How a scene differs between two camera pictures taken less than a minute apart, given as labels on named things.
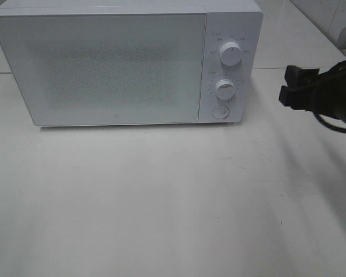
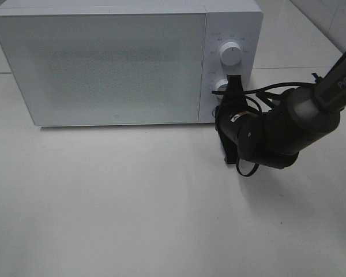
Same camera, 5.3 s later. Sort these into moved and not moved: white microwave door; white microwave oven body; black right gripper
Moved: black right gripper
Not moved: white microwave oven body; white microwave door
